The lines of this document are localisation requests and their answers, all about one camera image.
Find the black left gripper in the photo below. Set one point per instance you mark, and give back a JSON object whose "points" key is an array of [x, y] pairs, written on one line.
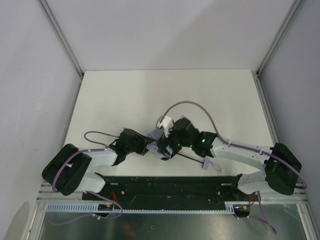
{"points": [[144, 145]]}

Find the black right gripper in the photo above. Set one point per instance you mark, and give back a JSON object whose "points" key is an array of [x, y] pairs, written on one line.
{"points": [[171, 139]]}

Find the lavender folding umbrella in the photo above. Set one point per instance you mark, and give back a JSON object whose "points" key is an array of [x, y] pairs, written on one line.
{"points": [[189, 137]]}

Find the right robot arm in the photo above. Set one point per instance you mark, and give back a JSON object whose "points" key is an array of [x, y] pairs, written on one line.
{"points": [[277, 166]]}

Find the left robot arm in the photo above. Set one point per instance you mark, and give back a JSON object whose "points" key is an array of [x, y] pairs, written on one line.
{"points": [[69, 170]]}

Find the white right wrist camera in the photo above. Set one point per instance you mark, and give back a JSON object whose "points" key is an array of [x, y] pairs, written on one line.
{"points": [[166, 123]]}

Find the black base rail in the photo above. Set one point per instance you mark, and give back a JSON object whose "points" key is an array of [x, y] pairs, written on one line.
{"points": [[172, 193]]}

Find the grey slotted cable duct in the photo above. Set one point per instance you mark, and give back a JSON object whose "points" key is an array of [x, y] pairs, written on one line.
{"points": [[105, 208]]}

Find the left aluminium frame post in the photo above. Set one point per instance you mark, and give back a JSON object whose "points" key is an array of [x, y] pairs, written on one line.
{"points": [[52, 20]]}

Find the aluminium frame post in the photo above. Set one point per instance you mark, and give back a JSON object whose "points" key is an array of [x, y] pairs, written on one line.
{"points": [[52, 20], [280, 34]]}

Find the right aluminium frame post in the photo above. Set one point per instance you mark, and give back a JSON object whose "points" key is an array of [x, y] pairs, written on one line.
{"points": [[280, 34]]}

